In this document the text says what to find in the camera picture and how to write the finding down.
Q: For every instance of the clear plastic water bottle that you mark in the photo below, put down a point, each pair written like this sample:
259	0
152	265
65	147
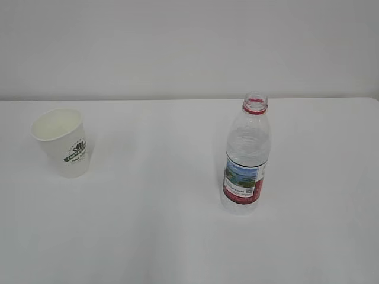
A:
247	153

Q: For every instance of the white paper cup green logo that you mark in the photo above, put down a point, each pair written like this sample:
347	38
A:
61	135

